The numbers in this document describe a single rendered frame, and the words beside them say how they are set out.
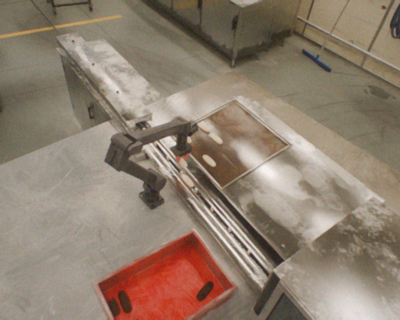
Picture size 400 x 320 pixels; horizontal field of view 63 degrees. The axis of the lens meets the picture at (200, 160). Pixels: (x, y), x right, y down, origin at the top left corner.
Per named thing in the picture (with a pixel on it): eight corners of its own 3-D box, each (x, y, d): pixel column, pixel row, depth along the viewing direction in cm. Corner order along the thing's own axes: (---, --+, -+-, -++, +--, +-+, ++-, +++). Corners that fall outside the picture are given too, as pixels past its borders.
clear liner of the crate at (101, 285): (93, 291, 131) (89, 281, 124) (192, 237, 153) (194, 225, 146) (129, 373, 113) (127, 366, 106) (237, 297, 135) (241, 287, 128)
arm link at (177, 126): (109, 145, 127) (128, 159, 123) (111, 133, 124) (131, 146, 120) (176, 123, 161) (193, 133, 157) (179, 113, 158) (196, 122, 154)
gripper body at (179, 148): (169, 150, 167) (169, 139, 162) (185, 143, 172) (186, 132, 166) (176, 157, 164) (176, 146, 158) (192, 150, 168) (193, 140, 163)
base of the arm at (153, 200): (138, 195, 168) (151, 210, 163) (136, 185, 163) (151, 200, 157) (151, 187, 173) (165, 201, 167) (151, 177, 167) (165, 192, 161)
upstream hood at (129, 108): (57, 44, 266) (54, 34, 260) (79, 40, 274) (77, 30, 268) (126, 131, 199) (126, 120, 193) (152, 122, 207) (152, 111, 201)
